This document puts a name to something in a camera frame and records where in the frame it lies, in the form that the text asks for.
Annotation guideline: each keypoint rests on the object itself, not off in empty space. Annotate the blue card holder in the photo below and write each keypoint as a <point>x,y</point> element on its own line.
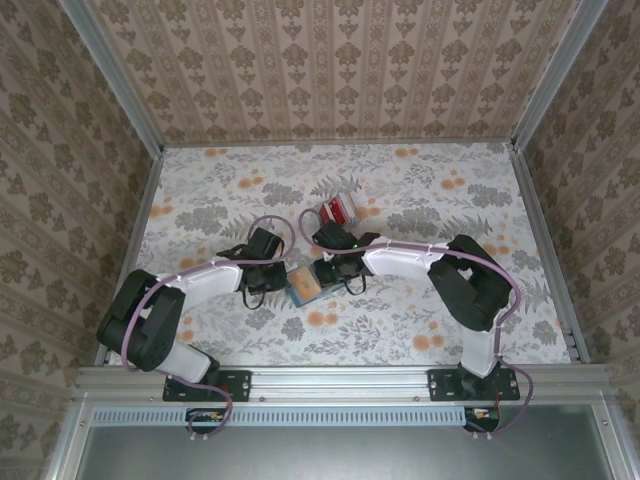
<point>331,292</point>

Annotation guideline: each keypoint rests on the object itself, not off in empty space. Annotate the gold credit card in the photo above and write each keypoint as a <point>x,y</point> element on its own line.
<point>305,285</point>

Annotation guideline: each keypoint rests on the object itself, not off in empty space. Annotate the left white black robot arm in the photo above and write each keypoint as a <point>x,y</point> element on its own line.
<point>210,282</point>

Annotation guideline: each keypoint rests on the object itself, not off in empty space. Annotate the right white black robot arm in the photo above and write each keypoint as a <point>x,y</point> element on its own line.
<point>400,260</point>

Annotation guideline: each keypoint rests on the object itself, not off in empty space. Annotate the red credit card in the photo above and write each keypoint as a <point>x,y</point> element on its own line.
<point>340,202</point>
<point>330,215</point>

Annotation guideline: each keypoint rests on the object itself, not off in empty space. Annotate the red clear plastic package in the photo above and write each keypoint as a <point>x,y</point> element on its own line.
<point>355,220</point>

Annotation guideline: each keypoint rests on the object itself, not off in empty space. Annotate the grey metal sheet panel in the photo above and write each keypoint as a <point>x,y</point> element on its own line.
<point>325,455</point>

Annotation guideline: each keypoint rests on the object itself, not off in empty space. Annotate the aluminium front frame rail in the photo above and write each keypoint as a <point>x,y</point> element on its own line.
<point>340,382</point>

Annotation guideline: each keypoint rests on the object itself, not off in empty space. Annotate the aluminium frame rail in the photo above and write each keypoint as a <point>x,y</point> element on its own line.
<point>614,440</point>
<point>67,440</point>
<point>340,382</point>

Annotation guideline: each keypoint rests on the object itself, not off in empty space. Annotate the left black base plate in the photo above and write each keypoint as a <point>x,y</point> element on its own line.
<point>240,385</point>

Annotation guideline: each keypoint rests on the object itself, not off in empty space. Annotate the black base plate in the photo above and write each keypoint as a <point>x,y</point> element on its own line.
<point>240,385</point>
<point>442,385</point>

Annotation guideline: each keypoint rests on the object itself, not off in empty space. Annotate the aluminium back rail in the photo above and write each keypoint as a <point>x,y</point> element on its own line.
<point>340,142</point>

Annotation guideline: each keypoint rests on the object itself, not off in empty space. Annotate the aluminium side rail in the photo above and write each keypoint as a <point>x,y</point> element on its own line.
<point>131,250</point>
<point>548,250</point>

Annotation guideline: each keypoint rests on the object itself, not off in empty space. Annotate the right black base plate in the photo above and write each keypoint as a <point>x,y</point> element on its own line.
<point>442,385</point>

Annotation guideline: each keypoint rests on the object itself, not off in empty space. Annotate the aluminium corner post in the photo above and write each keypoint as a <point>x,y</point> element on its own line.
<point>549,75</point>
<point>117,75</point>

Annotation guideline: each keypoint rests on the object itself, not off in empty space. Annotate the aluminium lower frame rail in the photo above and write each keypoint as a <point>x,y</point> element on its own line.
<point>67,440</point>
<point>614,440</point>

